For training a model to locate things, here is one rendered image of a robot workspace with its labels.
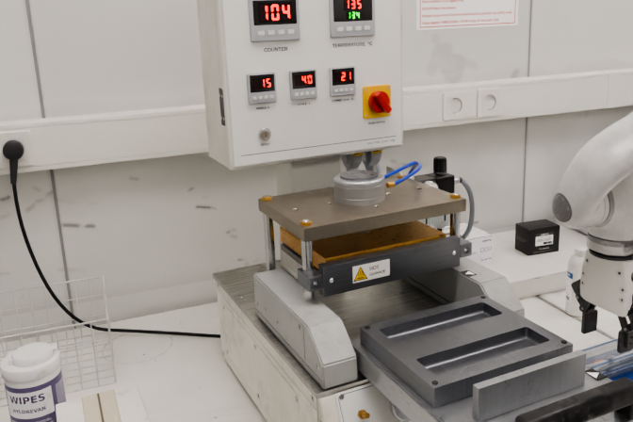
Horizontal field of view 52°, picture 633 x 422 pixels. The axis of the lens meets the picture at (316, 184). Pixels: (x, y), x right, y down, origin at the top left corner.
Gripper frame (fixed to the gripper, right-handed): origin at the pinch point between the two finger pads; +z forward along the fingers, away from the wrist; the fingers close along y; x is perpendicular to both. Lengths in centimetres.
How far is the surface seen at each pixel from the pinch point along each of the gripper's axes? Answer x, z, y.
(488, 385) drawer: 47, -18, -26
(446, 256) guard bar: 32.5, -19.9, 2.1
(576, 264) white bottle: -12.9, -3.6, 19.8
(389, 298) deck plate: 36.2, -9.9, 12.6
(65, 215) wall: 82, -17, 69
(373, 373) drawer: 52, -13, -11
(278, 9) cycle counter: 48, -57, 24
